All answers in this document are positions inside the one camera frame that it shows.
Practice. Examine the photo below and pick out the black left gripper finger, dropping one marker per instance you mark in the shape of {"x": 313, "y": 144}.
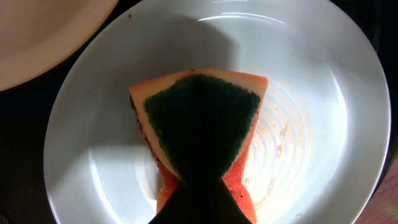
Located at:
{"x": 211, "y": 204}

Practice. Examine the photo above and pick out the orange green scrub sponge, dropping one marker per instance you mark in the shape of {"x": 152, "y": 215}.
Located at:
{"x": 198, "y": 123}

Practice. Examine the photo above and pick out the light green front plate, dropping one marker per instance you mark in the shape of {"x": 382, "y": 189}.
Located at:
{"x": 322, "y": 136}

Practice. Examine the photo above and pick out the yellow plate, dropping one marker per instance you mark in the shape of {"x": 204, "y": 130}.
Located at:
{"x": 37, "y": 35}

